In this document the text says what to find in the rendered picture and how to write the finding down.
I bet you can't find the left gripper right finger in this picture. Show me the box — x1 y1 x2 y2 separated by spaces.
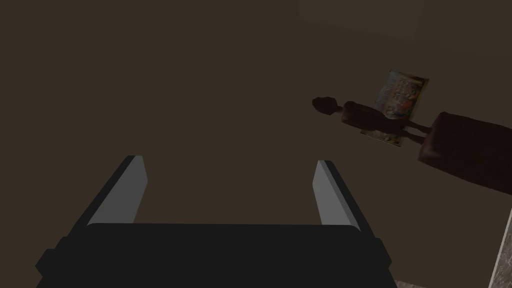
312 159 376 239

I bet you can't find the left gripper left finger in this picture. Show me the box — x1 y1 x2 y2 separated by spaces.
71 155 149 237

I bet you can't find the dark brown figure statue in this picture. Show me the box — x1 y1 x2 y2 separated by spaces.
311 96 433 146

